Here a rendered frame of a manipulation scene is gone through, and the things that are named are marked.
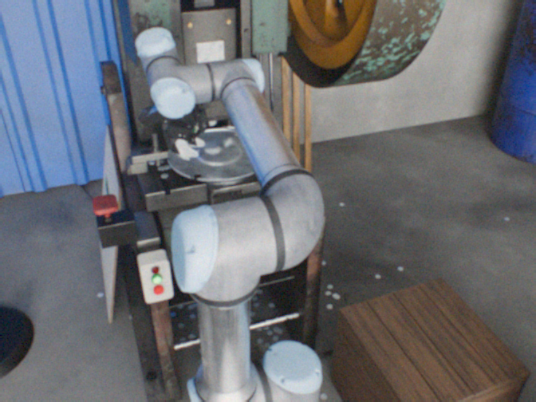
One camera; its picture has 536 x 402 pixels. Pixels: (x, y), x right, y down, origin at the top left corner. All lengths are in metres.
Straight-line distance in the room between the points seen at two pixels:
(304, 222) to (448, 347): 0.93
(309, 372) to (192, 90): 0.58
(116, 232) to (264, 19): 0.66
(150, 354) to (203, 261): 1.27
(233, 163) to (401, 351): 0.70
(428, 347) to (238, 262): 0.95
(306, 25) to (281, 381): 1.07
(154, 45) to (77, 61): 1.60
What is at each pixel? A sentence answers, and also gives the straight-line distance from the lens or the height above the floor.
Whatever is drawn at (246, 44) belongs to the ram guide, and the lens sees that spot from 1.42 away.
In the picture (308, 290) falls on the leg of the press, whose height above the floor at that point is 0.33.
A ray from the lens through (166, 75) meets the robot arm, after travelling 1.03.
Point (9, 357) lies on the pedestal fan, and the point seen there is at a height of 0.03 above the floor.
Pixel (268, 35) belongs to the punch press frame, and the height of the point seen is 1.11.
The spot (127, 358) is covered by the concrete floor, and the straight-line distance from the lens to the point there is 2.02.
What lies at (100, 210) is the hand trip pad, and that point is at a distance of 1.38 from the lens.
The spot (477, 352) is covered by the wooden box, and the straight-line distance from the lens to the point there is 1.64.
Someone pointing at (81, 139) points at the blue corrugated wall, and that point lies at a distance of 2.83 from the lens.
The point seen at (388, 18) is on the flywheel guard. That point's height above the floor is 1.21.
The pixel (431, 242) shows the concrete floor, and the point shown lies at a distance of 2.54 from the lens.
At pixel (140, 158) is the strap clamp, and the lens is 1.60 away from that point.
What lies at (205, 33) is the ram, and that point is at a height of 1.12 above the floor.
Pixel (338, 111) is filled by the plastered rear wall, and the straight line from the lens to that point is 3.19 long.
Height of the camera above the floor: 1.53
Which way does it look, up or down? 34 degrees down
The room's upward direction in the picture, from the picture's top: 1 degrees clockwise
